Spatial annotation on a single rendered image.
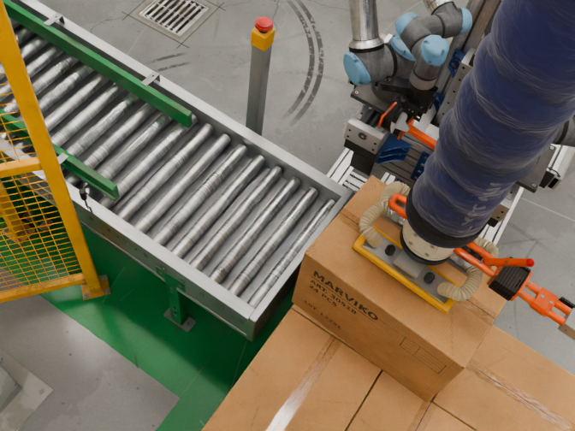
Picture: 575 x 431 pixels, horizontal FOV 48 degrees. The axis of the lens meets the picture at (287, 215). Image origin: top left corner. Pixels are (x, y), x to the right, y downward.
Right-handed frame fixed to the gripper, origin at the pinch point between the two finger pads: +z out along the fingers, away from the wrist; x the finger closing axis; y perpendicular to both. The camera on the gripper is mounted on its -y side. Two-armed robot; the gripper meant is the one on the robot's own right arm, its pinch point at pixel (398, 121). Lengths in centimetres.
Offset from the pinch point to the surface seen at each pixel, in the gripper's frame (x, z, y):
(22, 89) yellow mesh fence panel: -77, -18, -80
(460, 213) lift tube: -35, -24, 34
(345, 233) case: -31.8, 23.8, 6.2
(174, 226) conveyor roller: -50, 64, -54
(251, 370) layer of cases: -76, 64, 5
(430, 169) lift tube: -33.4, -30.0, 21.7
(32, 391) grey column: -125, 117, -67
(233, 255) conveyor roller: -45, 63, -28
